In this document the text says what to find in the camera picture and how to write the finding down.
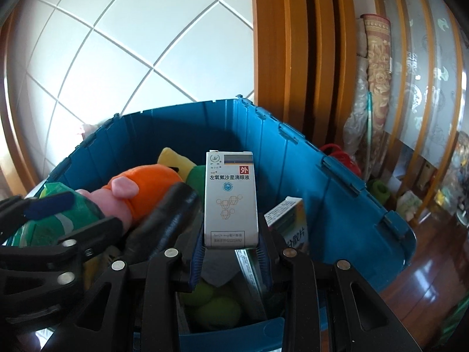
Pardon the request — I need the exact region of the white eye drops box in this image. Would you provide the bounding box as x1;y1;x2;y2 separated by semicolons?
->
204;150;260;249

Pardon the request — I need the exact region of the orange-dress pig plush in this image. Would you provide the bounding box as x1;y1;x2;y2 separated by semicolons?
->
75;165;184;224

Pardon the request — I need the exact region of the teal pole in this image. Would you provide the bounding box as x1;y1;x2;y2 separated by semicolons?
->
364;92;373;180

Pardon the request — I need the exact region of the rolled patterned carpet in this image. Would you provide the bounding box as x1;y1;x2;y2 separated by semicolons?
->
361;14;392;182

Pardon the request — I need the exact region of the patterned glass sliding door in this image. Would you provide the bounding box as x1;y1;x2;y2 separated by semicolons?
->
381;0;469;169

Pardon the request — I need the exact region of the wooden headboard frame pillar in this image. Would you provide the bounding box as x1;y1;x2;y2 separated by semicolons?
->
0;7;37;195
251;0;371;143

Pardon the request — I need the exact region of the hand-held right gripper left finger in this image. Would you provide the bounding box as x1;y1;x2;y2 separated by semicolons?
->
42;235;204;352

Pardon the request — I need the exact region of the green plastic packet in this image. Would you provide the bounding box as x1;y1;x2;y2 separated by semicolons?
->
11;183;107;246

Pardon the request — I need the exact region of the green foam roll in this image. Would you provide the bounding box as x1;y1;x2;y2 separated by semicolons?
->
368;180;391;202

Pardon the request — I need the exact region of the blue plastic storage container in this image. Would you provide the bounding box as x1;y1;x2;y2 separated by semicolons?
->
26;98;417;352

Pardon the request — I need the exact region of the black flashlight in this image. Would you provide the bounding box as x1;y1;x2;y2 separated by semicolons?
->
128;182;200;265

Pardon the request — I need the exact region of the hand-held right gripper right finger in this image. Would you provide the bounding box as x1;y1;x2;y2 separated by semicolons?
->
256;227;422;352

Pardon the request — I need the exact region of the green plastic bag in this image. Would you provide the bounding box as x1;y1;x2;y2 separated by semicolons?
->
438;293;469;343

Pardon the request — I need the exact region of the pale plastic package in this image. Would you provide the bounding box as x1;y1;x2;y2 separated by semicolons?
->
397;191;422;221

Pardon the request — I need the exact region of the yellow plush toy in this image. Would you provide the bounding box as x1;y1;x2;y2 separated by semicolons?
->
157;147;196;177

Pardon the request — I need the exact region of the green plush toy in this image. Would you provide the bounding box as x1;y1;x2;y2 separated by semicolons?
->
185;165;206;191

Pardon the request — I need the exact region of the red plastic bag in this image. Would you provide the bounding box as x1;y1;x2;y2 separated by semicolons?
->
319;143;358;173

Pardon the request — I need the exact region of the white long box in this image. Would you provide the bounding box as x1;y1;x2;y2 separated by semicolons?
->
234;249;268;319

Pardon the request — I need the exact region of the green and white medicine box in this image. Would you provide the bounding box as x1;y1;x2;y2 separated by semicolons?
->
264;197;309;253

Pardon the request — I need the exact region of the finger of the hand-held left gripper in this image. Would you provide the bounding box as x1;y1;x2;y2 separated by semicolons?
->
0;192;76;235
0;217;123;329

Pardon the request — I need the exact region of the yellow-green tennis ball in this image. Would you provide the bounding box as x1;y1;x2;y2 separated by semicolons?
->
191;295;242;332
185;279;215;307

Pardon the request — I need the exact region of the rolled pale mat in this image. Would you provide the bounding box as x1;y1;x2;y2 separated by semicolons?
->
344;26;371;177

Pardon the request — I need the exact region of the white quilted headboard panel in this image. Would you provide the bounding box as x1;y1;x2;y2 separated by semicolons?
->
4;0;257;187

